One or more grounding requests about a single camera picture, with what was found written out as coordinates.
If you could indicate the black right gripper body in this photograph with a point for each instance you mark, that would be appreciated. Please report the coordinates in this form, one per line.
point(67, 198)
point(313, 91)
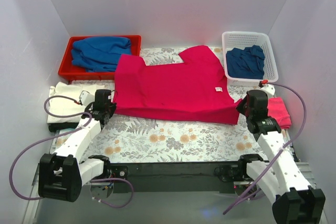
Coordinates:
point(241, 106)

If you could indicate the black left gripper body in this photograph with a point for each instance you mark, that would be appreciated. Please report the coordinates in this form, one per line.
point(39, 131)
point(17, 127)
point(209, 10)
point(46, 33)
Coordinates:
point(109, 107)

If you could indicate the crimson red t shirt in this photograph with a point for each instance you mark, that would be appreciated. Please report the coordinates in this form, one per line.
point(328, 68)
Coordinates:
point(193, 90)

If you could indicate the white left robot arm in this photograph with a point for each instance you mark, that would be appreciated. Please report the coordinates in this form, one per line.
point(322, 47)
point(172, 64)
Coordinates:
point(61, 175)

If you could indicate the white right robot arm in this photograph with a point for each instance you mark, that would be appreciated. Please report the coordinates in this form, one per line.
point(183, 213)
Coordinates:
point(293, 198)

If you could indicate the folded pink t shirt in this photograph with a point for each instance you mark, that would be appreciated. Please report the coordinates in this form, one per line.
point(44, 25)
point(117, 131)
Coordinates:
point(278, 111)

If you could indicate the floral patterned table mat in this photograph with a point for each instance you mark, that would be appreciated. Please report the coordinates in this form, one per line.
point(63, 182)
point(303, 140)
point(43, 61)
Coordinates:
point(135, 140)

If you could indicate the navy blue t shirt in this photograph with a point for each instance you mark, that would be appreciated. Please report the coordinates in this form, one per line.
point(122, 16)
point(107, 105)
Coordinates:
point(246, 63)

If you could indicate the folded white t shirt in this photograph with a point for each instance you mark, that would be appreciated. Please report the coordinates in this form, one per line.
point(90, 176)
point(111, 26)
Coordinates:
point(62, 106)

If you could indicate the white plastic laundry basket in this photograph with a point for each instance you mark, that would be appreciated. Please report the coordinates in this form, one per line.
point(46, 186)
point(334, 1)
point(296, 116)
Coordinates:
point(241, 40)

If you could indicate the red plastic tray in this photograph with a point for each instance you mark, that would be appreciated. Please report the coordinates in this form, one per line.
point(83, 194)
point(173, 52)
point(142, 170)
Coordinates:
point(71, 73)

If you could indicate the folded black t shirt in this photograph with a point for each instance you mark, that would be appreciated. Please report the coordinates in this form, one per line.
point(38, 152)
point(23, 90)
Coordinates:
point(54, 127)

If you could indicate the folded royal blue t shirt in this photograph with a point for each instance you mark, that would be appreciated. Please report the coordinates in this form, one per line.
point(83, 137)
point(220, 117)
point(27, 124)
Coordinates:
point(99, 54)

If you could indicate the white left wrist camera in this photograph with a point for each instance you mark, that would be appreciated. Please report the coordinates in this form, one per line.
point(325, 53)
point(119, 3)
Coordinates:
point(85, 98)

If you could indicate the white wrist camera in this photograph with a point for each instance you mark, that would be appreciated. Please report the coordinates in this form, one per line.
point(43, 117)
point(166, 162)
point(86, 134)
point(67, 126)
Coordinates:
point(85, 98)
point(269, 89)

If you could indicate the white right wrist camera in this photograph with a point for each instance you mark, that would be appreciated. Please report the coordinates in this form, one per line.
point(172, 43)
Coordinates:
point(269, 89)

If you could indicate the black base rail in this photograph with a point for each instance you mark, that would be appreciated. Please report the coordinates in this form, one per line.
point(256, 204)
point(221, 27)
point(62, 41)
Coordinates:
point(222, 177)

